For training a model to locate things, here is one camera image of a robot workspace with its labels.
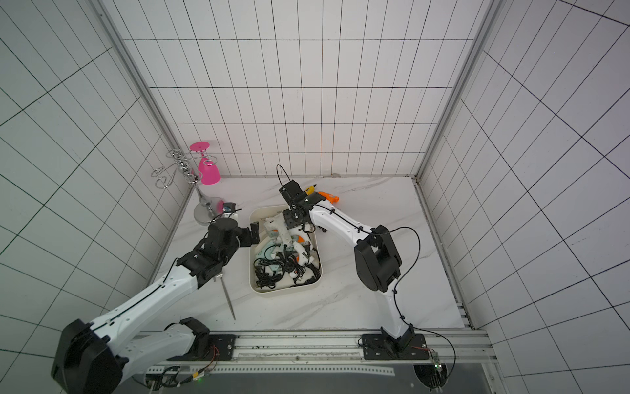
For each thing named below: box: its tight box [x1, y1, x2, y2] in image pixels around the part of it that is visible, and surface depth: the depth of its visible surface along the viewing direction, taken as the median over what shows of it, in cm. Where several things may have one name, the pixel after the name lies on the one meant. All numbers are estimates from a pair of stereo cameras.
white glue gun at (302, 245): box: [291, 234, 311, 259], surface depth 91 cm
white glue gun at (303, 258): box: [289, 248, 315, 280], surface depth 89 cm
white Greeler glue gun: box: [264, 212, 293, 248], surface depth 92 cm
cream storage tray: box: [248, 204, 324, 294], surface depth 89 cm
